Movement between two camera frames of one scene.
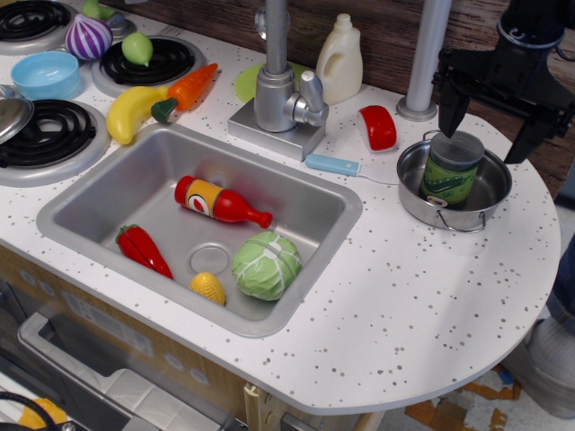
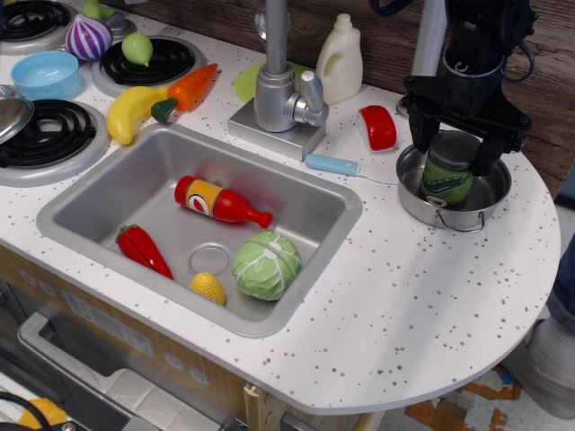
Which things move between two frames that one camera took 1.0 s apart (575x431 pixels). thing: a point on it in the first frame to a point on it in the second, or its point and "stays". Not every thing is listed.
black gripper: (517, 76) to (477, 101)
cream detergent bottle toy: (340, 62) stays
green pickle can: (450, 169) stays
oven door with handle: (59, 364) stays
